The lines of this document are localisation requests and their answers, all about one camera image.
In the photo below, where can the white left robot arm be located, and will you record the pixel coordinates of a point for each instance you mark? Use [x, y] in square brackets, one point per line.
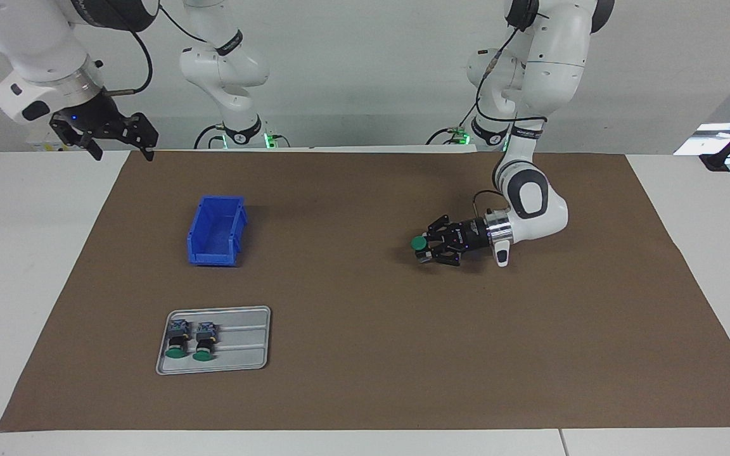
[555, 63]

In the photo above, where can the blue plastic storage bin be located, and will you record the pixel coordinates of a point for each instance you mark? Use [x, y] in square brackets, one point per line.
[213, 234]

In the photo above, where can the brown table mat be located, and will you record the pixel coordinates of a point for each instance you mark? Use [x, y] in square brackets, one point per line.
[365, 348]

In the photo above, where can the white wall box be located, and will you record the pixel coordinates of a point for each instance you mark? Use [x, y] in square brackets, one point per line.
[42, 147]

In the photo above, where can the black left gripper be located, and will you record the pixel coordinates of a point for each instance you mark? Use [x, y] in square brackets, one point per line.
[476, 234]

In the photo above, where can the silver metal tray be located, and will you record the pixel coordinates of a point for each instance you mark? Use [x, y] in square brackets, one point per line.
[244, 354]

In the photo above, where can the green mushroom push button switch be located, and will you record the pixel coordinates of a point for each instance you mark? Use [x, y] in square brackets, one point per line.
[419, 243]
[204, 339]
[178, 339]

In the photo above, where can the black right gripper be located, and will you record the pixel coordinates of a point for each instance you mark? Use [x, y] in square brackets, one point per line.
[96, 120]

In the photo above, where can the white background machine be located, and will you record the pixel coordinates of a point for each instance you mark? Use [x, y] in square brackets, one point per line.
[701, 134]

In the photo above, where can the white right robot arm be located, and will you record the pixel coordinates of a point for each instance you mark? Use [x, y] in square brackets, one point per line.
[35, 50]

